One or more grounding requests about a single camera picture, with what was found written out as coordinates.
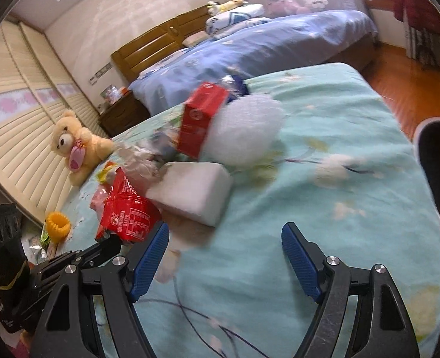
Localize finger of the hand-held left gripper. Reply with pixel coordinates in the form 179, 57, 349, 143
29, 236, 124, 281

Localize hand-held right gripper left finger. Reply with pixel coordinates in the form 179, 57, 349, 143
30, 222, 170, 358

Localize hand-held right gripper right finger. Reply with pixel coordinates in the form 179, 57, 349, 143
281, 222, 422, 358

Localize red snack packet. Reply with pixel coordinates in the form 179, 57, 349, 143
95, 167, 163, 247

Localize white foam block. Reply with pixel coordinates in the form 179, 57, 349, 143
145, 162, 233, 228

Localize red cardboard box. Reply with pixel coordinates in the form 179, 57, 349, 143
177, 82, 230, 159

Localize yellow plastic cup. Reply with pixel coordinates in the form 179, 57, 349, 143
45, 211, 72, 243

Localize pink packet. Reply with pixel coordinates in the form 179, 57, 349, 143
89, 188, 111, 213

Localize crumpled clear plastic wrapper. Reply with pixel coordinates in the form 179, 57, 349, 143
114, 140, 168, 183

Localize beige louvered wardrobe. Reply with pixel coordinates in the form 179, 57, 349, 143
0, 18, 111, 228

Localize beige teddy bear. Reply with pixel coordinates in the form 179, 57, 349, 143
50, 109, 115, 187

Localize dark wooden nightstand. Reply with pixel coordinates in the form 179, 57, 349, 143
99, 91, 151, 138

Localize cluster of small bottles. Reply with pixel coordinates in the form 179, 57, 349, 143
100, 85, 129, 105

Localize blue foil wrapper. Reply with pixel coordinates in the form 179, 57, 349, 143
222, 75, 250, 99

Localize wooden headboard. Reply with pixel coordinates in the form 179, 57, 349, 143
111, 5, 215, 83

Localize blue quilted bed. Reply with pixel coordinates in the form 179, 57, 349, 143
128, 9, 378, 116

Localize beige pillow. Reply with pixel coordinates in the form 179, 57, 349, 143
183, 30, 209, 47

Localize white blue patterned pillow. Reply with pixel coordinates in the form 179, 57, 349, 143
205, 3, 273, 40

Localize pink plush toy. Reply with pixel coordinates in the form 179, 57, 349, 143
268, 0, 310, 16

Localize yellow plush toy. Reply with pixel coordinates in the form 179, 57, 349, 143
206, 0, 248, 16

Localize wall switch panel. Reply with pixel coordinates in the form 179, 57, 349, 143
89, 65, 112, 83

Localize wooden bed frame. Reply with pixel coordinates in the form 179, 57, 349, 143
339, 32, 379, 73

